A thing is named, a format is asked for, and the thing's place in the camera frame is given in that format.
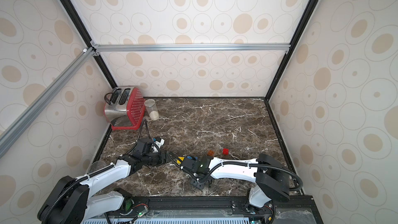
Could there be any red lego brick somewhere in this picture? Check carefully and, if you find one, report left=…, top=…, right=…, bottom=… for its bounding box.
left=222, top=148, right=229, bottom=155

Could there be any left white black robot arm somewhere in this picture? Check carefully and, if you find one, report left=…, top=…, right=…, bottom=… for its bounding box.
left=37, top=138, right=166, bottom=224

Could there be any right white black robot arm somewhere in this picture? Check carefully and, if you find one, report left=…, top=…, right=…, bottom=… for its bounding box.
left=173, top=154, right=303, bottom=208

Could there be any clear glass with powder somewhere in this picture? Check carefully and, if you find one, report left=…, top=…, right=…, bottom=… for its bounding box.
left=144, top=99, right=160, bottom=121

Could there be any clear plastic cup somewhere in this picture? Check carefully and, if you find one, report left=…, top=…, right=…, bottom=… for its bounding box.
left=88, top=160, right=107, bottom=174

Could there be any red silver toaster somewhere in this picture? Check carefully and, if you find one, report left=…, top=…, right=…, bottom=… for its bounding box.
left=104, top=86, right=145, bottom=130

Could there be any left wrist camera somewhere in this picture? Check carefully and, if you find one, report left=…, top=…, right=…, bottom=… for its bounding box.
left=153, top=137, right=165, bottom=147

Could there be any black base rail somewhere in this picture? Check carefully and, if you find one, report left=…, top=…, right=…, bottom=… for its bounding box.
left=85, top=196, right=323, bottom=224

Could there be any horizontal aluminium back rail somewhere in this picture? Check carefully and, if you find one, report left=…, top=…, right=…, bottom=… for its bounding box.
left=90, top=43, right=291, bottom=54

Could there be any left aluminium side rail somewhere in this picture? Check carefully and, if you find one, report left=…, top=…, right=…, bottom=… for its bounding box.
left=1, top=47, right=94, bottom=157

